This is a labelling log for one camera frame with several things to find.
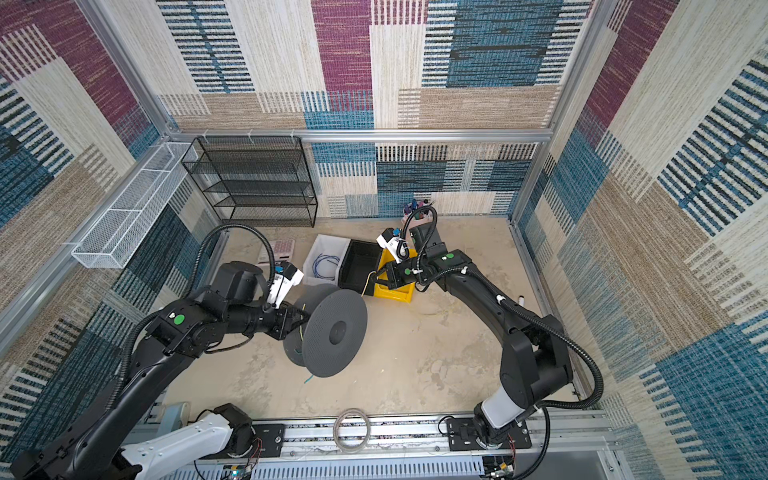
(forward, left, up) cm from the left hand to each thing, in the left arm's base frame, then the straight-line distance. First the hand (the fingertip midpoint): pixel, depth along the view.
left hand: (308, 314), depth 67 cm
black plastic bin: (+34, -8, -24) cm, 42 cm away
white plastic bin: (+34, +5, -25) cm, 43 cm away
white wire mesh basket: (+15, +46, +8) cm, 49 cm away
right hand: (+12, -15, -6) cm, 20 cm away
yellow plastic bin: (+17, -23, -21) cm, 35 cm away
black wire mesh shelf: (+58, +29, -8) cm, 65 cm away
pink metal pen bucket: (+46, -29, -16) cm, 57 cm away
